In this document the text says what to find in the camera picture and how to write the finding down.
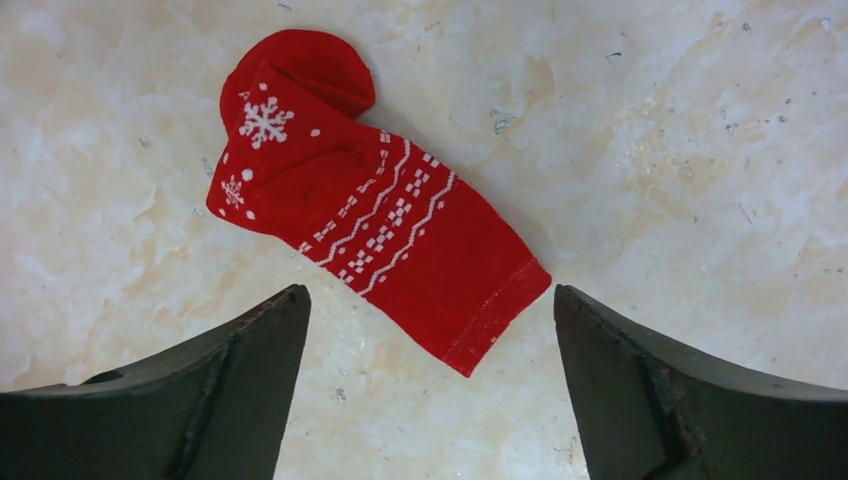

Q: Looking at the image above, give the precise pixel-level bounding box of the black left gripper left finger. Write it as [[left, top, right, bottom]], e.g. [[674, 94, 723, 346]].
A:
[[1, 285, 311, 479]]

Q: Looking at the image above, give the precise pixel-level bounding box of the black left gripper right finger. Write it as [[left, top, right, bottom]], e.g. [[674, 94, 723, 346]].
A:
[[554, 285, 847, 479]]

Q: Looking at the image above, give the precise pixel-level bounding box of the red snowflake sock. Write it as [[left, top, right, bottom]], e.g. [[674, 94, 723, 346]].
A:
[[206, 29, 552, 376]]

